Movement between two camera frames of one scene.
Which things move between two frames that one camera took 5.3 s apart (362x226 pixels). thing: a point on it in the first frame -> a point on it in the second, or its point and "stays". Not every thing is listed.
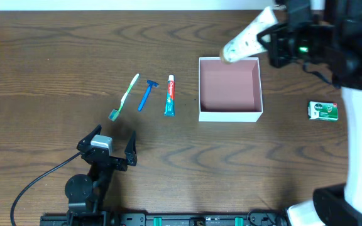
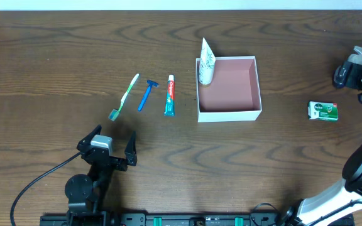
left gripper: (110, 159) stays
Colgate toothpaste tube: (169, 109) stays
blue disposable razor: (151, 83) stays
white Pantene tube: (246, 43) -> (207, 64)
